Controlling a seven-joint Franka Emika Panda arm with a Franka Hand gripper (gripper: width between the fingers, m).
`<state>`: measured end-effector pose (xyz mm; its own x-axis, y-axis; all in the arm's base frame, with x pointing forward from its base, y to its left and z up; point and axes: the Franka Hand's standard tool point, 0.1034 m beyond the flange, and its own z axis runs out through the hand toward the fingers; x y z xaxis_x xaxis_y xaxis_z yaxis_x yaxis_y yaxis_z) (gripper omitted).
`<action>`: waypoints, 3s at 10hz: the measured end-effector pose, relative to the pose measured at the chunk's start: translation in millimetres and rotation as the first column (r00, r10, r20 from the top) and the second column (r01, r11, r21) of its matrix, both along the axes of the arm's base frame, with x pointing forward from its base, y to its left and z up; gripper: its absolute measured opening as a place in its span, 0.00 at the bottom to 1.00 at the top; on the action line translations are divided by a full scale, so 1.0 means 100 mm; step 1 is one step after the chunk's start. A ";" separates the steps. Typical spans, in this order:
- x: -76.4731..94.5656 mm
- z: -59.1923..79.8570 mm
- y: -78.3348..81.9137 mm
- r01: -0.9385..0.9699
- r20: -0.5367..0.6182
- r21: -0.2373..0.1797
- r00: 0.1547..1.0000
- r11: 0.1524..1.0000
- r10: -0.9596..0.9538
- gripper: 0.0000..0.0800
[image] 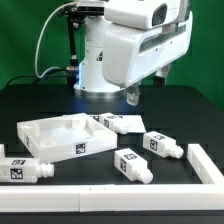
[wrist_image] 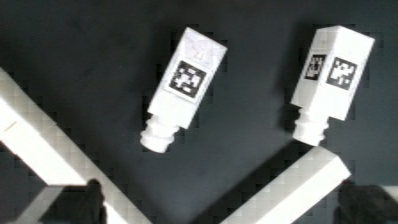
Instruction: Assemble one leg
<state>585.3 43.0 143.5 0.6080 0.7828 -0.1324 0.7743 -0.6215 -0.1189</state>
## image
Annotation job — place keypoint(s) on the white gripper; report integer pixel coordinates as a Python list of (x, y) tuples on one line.
[(130, 55)]

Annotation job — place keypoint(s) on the white square tabletop part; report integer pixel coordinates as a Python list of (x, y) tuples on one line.
[(65, 137)]

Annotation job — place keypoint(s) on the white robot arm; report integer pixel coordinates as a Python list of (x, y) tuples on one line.
[(91, 81)]

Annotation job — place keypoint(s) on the white marker sheet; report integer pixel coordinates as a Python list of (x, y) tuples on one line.
[(134, 123)]

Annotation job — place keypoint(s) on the white left fence stub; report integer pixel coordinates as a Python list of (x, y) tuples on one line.
[(2, 151)]

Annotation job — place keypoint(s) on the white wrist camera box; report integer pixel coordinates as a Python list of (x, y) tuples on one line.
[(142, 14)]

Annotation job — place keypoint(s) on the white right fence wall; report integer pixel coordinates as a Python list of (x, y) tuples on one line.
[(204, 167)]

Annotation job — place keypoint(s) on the white fence wall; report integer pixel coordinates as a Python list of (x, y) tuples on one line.
[(93, 198), (204, 167)]

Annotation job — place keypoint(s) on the grey camera on stand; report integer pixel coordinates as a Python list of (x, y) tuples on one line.
[(91, 7)]

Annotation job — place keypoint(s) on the black camera stand pole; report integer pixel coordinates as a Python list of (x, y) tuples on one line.
[(74, 23)]

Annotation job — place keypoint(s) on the white front fence wall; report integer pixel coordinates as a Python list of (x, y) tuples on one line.
[(93, 198)]

